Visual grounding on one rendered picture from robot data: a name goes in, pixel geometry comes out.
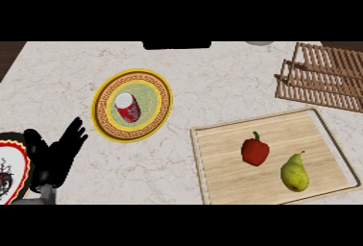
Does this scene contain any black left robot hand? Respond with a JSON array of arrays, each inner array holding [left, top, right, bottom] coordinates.
[[22, 116, 90, 194]]

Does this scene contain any red bell pepper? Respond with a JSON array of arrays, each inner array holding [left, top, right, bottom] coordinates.
[[239, 131, 272, 167]]

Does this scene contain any wooden tray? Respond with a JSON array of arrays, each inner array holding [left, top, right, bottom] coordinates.
[[191, 107, 363, 206]]

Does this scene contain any wooden tiered shelf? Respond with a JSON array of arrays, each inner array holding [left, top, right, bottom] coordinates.
[[273, 41, 363, 113]]

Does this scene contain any white red-rimmed patterned plate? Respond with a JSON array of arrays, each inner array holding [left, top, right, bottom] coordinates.
[[0, 132, 34, 206]]

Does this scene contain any red can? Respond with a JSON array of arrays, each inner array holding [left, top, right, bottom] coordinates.
[[114, 92, 142, 124]]

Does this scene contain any yellow and brown patterned plate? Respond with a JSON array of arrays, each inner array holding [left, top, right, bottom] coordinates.
[[90, 67, 174, 144]]

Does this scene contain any black appliance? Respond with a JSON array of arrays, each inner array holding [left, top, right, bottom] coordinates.
[[142, 40, 213, 51]]

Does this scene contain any green pear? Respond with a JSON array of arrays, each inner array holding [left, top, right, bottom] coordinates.
[[279, 150, 310, 193]]

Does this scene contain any grey round object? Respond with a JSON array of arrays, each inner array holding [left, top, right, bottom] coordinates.
[[244, 40, 276, 47]]

